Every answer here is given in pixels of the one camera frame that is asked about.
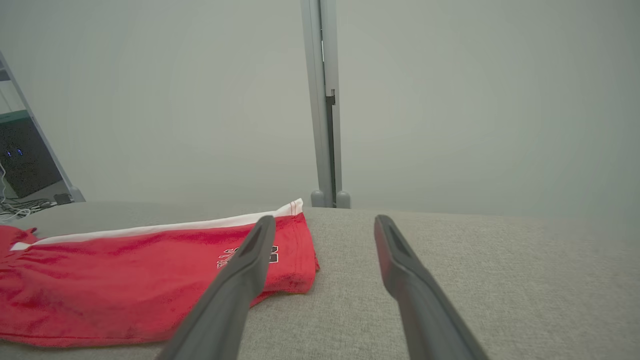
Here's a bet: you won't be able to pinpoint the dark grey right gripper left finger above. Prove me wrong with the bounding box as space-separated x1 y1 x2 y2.
157 215 277 360

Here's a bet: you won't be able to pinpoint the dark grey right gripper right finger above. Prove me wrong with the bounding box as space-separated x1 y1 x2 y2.
374 214 489 360

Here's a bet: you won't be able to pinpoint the red basketball shorts white band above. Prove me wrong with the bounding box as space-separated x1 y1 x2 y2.
0 198 321 349

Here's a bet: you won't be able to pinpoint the grey partition support leg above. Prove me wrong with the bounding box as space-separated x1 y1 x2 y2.
0 50 86 204

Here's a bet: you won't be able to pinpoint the black equipment box blue lights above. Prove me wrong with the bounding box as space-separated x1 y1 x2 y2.
0 118 64 199

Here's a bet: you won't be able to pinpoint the grey vertical partition post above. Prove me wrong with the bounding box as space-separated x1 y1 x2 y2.
300 0 352 210

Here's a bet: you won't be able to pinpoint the bundle of thin cables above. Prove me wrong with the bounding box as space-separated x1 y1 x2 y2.
0 165 57 223

